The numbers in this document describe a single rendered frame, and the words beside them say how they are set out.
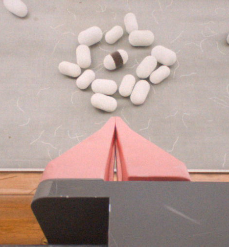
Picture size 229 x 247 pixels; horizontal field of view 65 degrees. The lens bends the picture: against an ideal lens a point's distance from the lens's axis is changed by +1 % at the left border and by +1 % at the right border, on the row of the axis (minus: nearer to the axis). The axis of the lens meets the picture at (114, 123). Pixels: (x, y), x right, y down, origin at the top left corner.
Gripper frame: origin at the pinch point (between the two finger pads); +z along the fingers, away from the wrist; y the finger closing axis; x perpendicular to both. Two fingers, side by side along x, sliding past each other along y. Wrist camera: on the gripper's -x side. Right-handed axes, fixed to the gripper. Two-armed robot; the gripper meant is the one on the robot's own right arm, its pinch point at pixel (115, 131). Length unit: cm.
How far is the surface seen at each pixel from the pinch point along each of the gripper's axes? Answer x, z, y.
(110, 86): 2.2, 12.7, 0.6
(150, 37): -2.7, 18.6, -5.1
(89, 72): 1.1, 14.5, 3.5
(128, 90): 2.8, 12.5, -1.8
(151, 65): 0.3, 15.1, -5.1
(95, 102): 3.8, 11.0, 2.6
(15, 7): -6.1, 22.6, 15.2
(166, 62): 0.2, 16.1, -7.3
